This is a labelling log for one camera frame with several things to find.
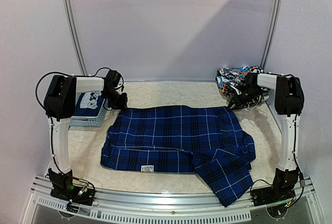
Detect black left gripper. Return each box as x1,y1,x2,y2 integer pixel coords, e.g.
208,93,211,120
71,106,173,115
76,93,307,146
102,89,127,109

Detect blue plaid flannel shirt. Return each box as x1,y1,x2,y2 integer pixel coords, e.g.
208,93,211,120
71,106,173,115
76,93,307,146
101,105,256,207

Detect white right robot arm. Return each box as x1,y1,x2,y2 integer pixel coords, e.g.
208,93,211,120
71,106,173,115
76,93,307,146
228,73,305,175

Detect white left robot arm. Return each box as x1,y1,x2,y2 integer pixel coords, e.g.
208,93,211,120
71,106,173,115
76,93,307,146
39,68,127,174

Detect black white printed folded garment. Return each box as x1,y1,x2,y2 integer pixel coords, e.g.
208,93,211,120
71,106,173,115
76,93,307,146
246,95,269,109

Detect colourful patterned folded shorts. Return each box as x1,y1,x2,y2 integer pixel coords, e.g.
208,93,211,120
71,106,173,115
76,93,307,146
215,66,264,95

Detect navy cartoon print t-shirt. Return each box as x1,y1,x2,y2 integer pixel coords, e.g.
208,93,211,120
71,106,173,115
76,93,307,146
73,91,104,117

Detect light blue perforated plastic basket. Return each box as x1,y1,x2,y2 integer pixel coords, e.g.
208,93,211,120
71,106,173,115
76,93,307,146
70,99,107,127

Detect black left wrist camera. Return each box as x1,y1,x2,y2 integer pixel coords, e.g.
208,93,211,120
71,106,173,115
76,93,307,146
104,69,122,88

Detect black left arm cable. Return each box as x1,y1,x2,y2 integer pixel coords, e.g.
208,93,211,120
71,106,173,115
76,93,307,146
35,66,125,167

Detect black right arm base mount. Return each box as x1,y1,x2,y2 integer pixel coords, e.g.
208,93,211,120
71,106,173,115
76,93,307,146
250,167,305,208

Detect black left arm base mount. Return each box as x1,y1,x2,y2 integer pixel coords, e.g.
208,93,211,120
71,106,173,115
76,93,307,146
48,169,96,206

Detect aluminium front frame rail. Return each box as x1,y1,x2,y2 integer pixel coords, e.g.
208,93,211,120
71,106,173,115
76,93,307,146
21,176,325,223

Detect left aluminium corner post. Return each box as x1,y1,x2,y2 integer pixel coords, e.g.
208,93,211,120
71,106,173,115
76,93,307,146
63,0,88,75

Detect aluminium corner post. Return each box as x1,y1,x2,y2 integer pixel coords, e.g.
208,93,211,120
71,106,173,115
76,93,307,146
260,0,282,69
63,0,88,75

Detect right aluminium corner post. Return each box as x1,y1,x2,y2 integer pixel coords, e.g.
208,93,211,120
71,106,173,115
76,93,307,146
260,0,282,69

